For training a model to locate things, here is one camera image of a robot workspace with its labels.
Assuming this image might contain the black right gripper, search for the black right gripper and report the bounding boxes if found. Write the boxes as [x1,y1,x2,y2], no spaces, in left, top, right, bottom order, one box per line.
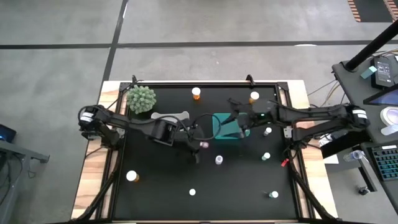
[228,98,277,139]

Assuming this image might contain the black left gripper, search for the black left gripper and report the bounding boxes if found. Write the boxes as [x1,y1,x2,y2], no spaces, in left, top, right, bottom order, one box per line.
[173,123,207,164]

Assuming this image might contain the large orange pill bottle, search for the large orange pill bottle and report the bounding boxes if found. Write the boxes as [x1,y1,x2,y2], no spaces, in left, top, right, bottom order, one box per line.
[126,170,141,183]

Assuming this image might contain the teal plastic bin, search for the teal plastic bin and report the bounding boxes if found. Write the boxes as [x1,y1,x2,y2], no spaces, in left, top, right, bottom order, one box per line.
[211,112,251,140]

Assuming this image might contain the white plastic bin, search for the white plastic bin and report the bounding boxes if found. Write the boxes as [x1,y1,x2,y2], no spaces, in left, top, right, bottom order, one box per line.
[150,111,190,123]

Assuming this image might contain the green succulent plant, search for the green succulent plant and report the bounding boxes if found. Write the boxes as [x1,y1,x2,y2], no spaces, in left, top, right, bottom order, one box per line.
[126,85,157,114]

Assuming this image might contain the white paper sheet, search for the white paper sheet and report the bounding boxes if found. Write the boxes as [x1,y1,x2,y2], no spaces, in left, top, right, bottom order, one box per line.
[323,154,340,165]

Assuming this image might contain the grey side desk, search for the grey side desk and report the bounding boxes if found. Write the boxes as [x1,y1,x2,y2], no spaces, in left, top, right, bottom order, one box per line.
[331,46,398,215]

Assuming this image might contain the clear plastic water bottle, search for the clear plastic water bottle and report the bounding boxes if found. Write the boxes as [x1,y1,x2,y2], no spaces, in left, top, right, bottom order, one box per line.
[343,149,366,163]

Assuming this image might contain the small teal box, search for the small teal box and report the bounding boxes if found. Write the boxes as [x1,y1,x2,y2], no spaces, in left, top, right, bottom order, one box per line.
[360,65,378,80]

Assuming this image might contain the dark tablet screen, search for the dark tablet screen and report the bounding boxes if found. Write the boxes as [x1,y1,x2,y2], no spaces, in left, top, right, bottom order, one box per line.
[363,85,398,106]

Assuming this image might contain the pale white object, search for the pale white object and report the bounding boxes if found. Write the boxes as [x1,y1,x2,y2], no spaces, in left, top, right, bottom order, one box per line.
[381,123,398,136]

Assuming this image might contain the black slanted pole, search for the black slanted pole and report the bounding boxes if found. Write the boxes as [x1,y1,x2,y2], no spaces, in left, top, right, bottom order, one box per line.
[345,20,398,72]

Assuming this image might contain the white tape roll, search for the white tape roll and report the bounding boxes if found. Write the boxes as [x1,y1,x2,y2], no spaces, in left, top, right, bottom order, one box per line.
[379,106,398,127]

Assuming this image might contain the black backlit keyboard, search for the black backlit keyboard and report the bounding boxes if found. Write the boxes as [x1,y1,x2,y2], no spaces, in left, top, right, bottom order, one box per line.
[368,145,398,182]

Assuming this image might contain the black power adapter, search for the black power adapter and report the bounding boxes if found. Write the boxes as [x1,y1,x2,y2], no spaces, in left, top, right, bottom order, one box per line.
[373,55,397,90]

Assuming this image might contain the black mat striped border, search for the black mat striped border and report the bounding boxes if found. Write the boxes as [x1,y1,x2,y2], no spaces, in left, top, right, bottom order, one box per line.
[347,0,398,23]

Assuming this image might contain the grey metal cart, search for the grey metal cart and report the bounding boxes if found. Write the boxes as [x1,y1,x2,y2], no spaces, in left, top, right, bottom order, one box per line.
[0,139,50,215]

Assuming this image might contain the blue lit device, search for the blue lit device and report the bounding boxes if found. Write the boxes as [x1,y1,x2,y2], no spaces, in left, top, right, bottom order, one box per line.
[0,123,17,143]

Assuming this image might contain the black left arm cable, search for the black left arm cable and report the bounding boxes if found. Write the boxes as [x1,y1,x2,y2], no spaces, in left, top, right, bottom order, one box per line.
[174,113,222,141]

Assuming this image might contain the black aluminium table frame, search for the black aluminium table frame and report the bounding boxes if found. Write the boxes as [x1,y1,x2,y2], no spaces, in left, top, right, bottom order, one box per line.
[70,80,340,224]

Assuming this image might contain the grey floor cable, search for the grey floor cable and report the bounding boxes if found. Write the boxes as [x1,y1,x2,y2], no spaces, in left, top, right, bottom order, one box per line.
[307,79,338,97]

